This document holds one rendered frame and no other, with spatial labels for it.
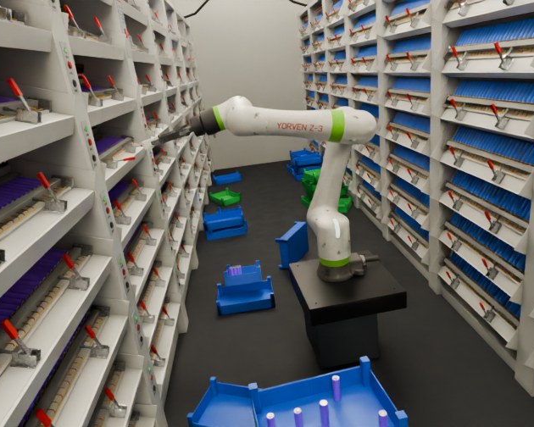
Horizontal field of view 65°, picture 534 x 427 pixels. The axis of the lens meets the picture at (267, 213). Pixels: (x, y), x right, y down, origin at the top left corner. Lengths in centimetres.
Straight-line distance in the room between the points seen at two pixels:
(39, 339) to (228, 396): 99
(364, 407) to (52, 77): 107
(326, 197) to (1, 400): 130
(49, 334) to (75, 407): 19
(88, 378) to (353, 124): 110
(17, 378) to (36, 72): 69
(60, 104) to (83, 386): 66
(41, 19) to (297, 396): 107
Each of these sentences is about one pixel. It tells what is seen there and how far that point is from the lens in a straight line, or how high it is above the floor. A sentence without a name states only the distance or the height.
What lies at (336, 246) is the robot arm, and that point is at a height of 50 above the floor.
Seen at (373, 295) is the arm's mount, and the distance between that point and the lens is 159.
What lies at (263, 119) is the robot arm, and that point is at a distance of 144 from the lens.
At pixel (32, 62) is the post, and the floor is 125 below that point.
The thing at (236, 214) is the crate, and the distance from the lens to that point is 334.
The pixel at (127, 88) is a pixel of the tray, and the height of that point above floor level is 116.
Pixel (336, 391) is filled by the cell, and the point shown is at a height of 43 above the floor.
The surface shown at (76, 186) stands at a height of 95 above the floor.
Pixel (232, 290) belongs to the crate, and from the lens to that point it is 238.
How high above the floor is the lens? 118
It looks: 19 degrees down
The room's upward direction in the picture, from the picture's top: 7 degrees counter-clockwise
